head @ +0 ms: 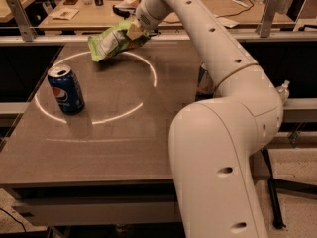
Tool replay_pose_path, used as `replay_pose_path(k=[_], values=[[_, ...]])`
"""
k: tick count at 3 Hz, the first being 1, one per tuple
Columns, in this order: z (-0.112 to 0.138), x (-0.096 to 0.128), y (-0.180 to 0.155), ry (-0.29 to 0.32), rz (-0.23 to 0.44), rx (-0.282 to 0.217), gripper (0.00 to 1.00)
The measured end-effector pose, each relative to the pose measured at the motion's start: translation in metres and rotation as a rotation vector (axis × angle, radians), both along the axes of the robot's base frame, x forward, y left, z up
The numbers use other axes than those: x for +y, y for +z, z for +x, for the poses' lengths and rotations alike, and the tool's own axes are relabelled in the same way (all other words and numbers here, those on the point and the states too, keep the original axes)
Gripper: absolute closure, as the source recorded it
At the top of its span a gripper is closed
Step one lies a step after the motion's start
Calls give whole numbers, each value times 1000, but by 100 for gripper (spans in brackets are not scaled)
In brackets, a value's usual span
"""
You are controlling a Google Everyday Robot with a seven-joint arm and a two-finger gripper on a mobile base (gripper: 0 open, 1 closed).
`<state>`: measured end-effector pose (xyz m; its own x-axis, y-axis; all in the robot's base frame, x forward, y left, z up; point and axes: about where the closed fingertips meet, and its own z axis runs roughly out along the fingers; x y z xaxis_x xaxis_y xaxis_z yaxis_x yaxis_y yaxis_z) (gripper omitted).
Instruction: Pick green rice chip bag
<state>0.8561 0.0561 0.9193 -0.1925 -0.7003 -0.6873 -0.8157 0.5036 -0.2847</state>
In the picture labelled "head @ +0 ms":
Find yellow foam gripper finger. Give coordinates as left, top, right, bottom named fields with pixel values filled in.
left=127, top=21, right=143, bottom=40

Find green rice chip bag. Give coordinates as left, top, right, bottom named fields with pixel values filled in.
left=88, top=20, right=150, bottom=62

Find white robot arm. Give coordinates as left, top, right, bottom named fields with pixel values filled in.
left=136, top=0, right=283, bottom=238

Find black sunglasses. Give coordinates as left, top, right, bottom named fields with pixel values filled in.
left=112, top=6, right=131, bottom=19

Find wooden background desk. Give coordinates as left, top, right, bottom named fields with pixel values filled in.
left=38, top=0, right=296, bottom=32

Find white note card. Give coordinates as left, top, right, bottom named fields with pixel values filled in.
left=51, top=8, right=79, bottom=20

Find blue Pepsi can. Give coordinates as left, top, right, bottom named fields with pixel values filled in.
left=48, top=64, right=84, bottom=115

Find silver Red Bull can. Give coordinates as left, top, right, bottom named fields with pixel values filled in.
left=195, top=62, right=214, bottom=101

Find white paper sheet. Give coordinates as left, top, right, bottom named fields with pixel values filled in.
left=217, top=16, right=239, bottom=29

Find clear sanitizer bottle right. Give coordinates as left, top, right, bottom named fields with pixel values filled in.
left=276, top=80, right=290, bottom=103

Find black table leg bar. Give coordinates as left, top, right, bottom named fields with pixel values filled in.
left=261, top=149, right=286, bottom=230

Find black cable on desk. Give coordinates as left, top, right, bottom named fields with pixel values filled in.
left=201, top=0, right=256, bottom=20

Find left metal bracket post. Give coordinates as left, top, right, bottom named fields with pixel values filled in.
left=6, top=0, right=37, bottom=42

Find metal bracket post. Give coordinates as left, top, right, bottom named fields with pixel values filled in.
left=256, top=0, right=279, bottom=38
left=6, top=0, right=37, bottom=42

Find right metal bracket post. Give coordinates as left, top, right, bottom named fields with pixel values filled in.
left=256, top=0, right=279, bottom=38

